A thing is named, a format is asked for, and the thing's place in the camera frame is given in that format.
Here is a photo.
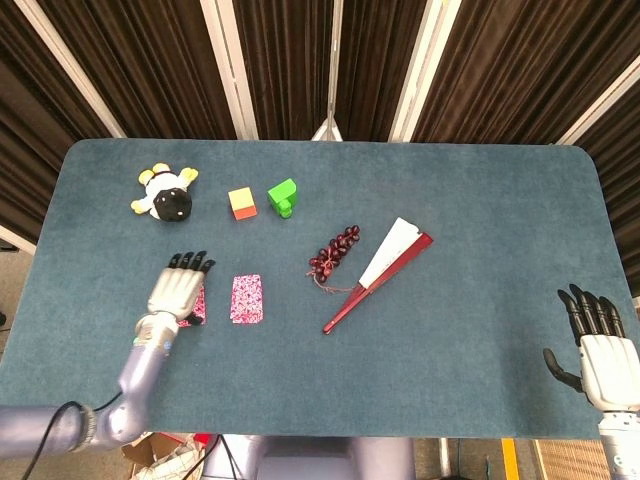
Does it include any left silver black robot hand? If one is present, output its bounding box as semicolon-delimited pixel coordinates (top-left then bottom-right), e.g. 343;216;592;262
146;250;218;329

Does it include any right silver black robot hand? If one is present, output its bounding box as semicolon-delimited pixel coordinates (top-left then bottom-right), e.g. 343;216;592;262
543;283;640;414

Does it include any pink floral card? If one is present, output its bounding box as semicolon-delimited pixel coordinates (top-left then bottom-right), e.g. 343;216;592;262
229;273;265;325
177;286;208;329

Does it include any black white yellow plush toy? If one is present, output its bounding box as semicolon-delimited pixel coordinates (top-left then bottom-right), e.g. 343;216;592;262
130;162;200;222

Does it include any orange and yellow cube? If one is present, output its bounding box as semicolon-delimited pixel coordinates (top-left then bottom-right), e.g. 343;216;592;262
227;187;260;221

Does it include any green toy building block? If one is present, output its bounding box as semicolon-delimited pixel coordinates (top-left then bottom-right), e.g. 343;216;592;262
266;178;299;220

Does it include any cardboard box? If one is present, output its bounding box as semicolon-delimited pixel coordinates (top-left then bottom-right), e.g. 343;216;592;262
121;432;222;480

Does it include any dark red grape bunch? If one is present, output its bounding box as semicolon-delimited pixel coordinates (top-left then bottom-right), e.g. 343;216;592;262
304;224;361;296

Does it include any brown curtain panel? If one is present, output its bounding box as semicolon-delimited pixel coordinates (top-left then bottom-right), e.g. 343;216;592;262
582;74;640;284
0;0;117;242
37;0;239;141
336;0;434;143
231;0;335;141
410;0;640;145

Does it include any teal felt table cover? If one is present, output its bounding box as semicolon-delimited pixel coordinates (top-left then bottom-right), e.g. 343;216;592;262
0;138;632;441

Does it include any purple robot torso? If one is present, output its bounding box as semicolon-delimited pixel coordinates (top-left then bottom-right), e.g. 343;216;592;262
204;434;419;480

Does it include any red folding fan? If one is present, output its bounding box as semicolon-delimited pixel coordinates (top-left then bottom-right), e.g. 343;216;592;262
322;216;435;335

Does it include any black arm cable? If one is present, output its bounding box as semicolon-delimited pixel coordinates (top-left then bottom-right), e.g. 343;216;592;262
28;389;125;480

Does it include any white wide frame post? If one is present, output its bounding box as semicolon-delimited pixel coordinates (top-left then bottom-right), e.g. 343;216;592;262
198;0;260;141
388;0;452;143

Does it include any white slanted frame post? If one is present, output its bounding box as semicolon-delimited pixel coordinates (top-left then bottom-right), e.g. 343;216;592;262
13;0;127;140
557;63;640;147

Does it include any white thin frame post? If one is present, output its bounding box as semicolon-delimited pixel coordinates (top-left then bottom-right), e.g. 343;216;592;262
310;0;346;143

